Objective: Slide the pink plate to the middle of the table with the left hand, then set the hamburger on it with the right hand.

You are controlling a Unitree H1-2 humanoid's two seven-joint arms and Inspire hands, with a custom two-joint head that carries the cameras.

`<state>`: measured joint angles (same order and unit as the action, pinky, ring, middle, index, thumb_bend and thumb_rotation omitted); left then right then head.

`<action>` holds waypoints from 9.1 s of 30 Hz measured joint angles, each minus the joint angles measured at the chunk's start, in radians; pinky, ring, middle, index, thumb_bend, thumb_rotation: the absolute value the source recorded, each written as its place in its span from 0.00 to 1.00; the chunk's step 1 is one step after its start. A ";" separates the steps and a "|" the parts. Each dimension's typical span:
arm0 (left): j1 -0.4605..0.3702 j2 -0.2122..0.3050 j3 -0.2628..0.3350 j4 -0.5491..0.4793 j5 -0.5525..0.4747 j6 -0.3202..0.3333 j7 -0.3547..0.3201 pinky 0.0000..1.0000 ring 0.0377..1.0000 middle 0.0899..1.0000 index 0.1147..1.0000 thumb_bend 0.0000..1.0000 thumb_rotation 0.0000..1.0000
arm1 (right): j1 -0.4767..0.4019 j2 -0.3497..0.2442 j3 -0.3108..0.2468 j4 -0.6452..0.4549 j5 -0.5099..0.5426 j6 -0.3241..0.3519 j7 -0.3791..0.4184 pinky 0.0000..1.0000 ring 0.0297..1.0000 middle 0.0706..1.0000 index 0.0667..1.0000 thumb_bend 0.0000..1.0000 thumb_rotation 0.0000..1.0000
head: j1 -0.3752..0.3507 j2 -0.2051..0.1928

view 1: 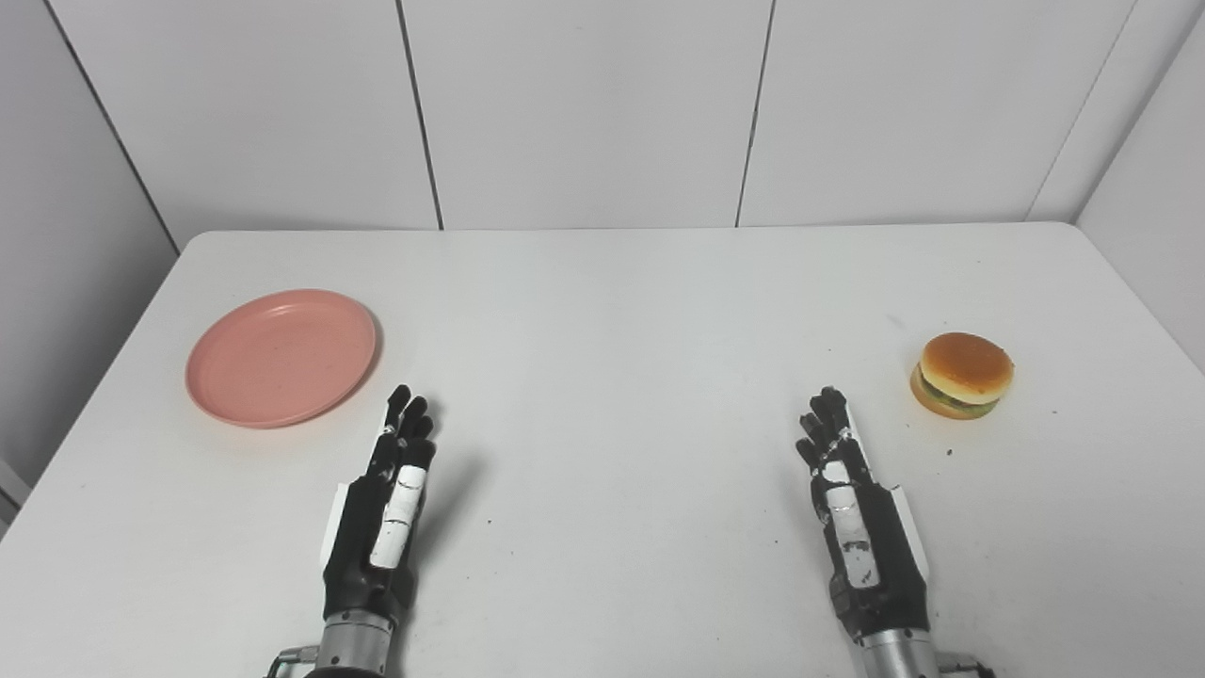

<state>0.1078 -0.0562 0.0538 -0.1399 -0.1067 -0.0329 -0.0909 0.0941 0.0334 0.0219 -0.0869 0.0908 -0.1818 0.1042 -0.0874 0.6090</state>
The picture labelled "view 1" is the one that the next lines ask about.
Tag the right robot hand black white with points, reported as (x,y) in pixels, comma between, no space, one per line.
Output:
(880,565)

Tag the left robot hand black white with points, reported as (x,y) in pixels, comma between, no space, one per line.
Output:
(362,556)

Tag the toy hamburger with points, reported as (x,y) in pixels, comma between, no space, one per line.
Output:
(965,372)

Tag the pink round plate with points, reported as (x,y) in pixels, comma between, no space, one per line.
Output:
(281,358)

